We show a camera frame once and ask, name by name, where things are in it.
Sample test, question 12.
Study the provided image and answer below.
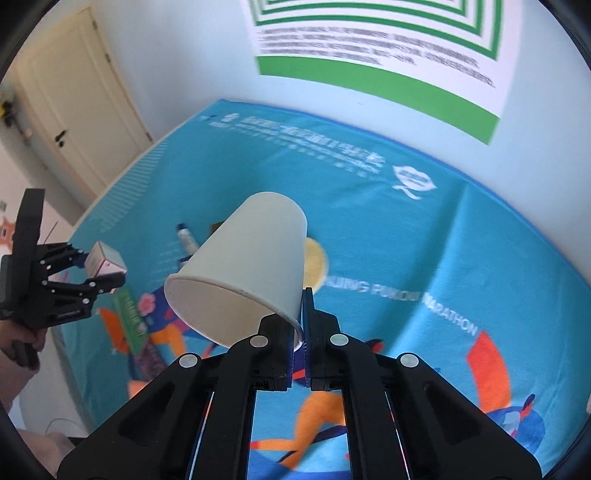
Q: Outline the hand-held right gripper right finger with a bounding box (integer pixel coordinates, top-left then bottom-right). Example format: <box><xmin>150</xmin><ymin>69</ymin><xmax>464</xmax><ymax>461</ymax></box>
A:
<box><xmin>300</xmin><ymin>286</ymin><xmax>542</xmax><ymax>480</ymax></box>

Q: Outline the yellow black hanging item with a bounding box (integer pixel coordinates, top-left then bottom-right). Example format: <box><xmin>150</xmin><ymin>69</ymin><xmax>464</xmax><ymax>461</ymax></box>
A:
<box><xmin>0</xmin><ymin>88</ymin><xmax>17</xmax><ymax>126</ymax></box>

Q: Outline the small white tube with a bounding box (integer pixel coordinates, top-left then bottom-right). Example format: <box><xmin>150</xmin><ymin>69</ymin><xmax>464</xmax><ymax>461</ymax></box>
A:
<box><xmin>176</xmin><ymin>223</ymin><xmax>199</xmax><ymax>256</ymax></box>

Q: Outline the person's left forearm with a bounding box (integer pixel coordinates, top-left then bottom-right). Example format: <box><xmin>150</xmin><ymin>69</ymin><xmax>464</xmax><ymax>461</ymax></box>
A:
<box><xmin>0</xmin><ymin>353</ymin><xmax>37</xmax><ymax>409</ymax></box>

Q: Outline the yellow round item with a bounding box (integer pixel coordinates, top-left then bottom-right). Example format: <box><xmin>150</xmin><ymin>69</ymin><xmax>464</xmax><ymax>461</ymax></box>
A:
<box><xmin>302</xmin><ymin>237</ymin><xmax>330</xmax><ymax>287</ymax></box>

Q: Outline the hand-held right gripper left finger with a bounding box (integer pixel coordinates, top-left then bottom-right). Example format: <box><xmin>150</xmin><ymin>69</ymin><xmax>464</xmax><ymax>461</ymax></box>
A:
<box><xmin>56</xmin><ymin>314</ymin><xmax>305</xmax><ymax>480</ymax></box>

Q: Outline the white paper cup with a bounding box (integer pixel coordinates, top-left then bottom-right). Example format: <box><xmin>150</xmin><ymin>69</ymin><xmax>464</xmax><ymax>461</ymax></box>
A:
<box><xmin>164</xmin><ymin>191</ymin><xmax>308</xmax><ymax>349</ymax></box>

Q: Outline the person's left hand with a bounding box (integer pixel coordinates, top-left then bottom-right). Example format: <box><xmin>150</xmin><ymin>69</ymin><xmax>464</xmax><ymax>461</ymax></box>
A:
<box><xmin>0</xmin><ymin>319</ymin><xmax>47</xmax><ymax>370</ymax></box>

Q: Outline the cream door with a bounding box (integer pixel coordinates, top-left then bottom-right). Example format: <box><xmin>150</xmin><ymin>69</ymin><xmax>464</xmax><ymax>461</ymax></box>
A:
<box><xmin>9</xmin><ymin>7</ymin><xmax>155</xmax><ymax>199</ymax></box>

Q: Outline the green packet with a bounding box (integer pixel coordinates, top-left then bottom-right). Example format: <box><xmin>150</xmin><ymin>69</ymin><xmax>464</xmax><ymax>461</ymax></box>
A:
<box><xmin>113</xmin><ymin>286</ymin><xmax>151</xmax><ymax>354</ymax></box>

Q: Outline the blue printed cloth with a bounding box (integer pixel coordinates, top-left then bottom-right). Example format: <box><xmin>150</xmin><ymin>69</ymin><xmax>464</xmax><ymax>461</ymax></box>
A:
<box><xmin>60</xmin><ymin>98</ymin><xmax>591</xmax><ymax>480</ymax></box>

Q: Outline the small white pink box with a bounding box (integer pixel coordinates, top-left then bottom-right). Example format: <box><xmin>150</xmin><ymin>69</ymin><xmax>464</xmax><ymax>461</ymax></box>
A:
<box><xmin>84</xmin><ymin>241</ymin><xmax>127</xmax><ymax>278</ymax></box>

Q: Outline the green white wall poster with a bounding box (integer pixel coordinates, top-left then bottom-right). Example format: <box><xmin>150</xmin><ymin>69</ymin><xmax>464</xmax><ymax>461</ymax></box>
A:
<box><xmin>239</xmin><ymin>0</ymin><xmax>520</xmax><ymax>146</ymax></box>

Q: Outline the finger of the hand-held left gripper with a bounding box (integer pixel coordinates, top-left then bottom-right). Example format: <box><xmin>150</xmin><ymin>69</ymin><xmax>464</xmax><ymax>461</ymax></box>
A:
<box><xmin>38</xmin><ymin>241</ymin><xmax>90</xmax><ymax>278</ymax></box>
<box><xmin>43</xmin><ymin>272</ymin><xmax>127</xmax><ymax>308</ymax></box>

